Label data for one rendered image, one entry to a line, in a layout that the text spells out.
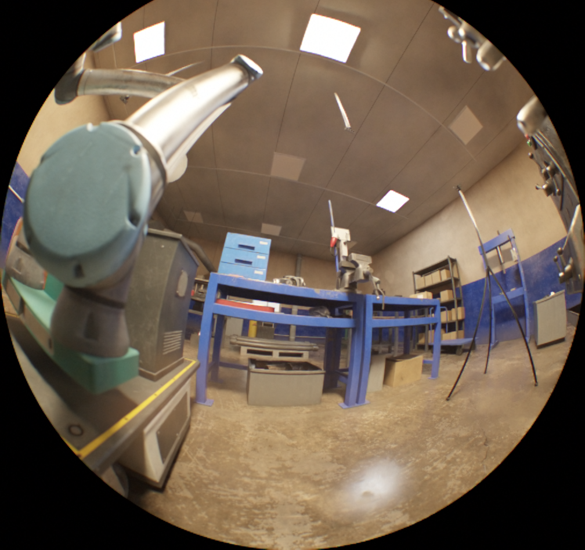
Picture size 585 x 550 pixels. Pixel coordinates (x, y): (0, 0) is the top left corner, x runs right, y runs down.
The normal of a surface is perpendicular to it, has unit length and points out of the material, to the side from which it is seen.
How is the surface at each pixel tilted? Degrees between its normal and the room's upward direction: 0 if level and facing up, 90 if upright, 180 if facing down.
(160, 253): 90
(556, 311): 90
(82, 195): 95
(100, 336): 70
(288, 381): 90
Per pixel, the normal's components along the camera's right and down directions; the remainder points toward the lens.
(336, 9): -0.09, 0.92
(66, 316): 0.50, -0.58
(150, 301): 0.28, -0.34
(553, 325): -0.94, -0.20
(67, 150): 0.76, -0.09
